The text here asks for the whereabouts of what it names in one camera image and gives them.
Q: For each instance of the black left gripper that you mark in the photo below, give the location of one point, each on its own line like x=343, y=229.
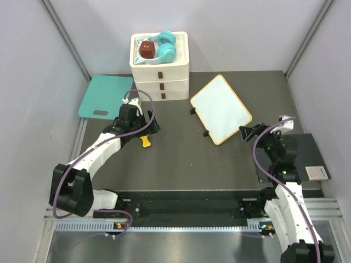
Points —
x=154, y=128

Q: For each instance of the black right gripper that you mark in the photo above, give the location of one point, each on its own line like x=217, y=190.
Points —
x=247, y=132

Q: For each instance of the yellow bone-shaped eraser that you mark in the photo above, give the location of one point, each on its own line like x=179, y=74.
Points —
x=145, y=141

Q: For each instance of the yellow-framed whiteboard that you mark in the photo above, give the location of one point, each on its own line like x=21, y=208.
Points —
x=220, y=110

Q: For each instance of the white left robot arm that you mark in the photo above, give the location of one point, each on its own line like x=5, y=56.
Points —
x=71, y=189

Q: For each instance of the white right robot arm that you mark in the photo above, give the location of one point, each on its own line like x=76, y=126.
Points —
x=284, y=202

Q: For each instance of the white three-drawer storage box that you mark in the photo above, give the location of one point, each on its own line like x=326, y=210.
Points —
x=163, y=82

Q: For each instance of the teal cutting board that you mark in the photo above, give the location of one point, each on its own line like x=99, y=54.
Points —
x=104, y=96

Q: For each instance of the black notebook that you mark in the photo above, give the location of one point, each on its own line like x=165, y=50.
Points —
x=309, y=162

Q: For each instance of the dark red cube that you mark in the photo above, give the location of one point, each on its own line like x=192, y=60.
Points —
x=147, y=50

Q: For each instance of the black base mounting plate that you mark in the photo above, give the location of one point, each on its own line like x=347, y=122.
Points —
x=141, y=209

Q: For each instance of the teal cat-ear headphones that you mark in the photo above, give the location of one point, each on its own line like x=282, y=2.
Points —
x=166, y=52

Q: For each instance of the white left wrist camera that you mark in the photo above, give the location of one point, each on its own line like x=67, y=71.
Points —
x=135, y=102

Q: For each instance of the grey slotted cable duct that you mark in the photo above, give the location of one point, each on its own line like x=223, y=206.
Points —
x=110, y=226

